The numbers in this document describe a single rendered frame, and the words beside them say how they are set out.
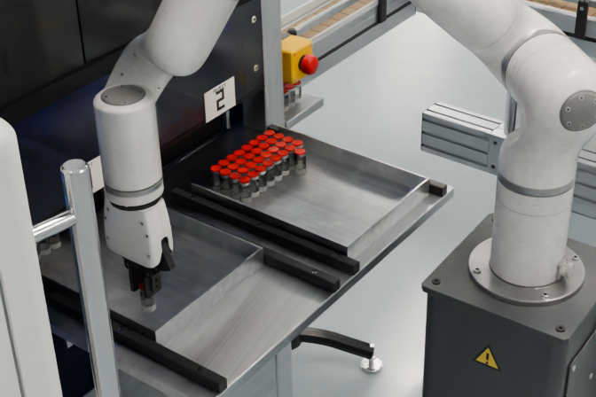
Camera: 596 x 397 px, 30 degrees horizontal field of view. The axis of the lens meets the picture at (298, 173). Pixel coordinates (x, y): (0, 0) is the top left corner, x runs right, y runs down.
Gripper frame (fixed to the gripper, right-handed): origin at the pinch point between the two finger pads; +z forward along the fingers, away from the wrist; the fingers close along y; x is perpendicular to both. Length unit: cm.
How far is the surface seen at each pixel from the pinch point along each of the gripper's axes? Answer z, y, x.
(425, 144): 51, -30, 135
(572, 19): 4, 9, 132
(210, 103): -6.6, -20.3, 39.7
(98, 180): -5.0, -20.2, 10.8
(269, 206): 7.7, -4.3, 35.7
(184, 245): 7.7, -8.9, 17.9
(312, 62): -5, -17, 67
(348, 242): 7.7, 13.7, 34.6
